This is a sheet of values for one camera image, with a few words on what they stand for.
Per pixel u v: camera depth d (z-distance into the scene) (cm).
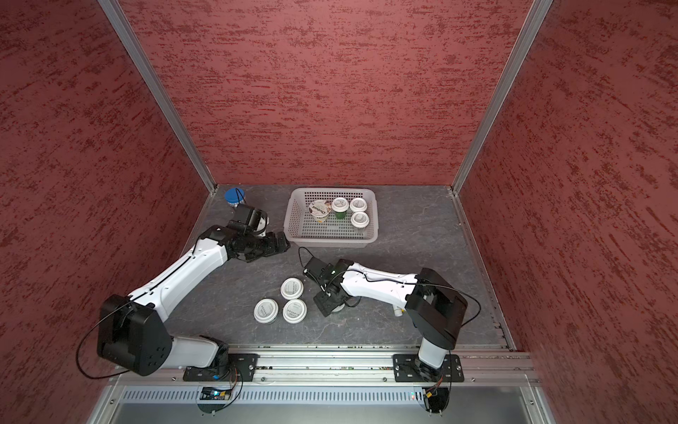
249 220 67
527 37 75
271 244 75
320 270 67
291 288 83
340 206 103
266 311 79
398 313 83
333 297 71
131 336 41
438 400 68
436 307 45
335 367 76
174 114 95
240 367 74
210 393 72
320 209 105
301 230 104
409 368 74
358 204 105
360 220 100
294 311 79
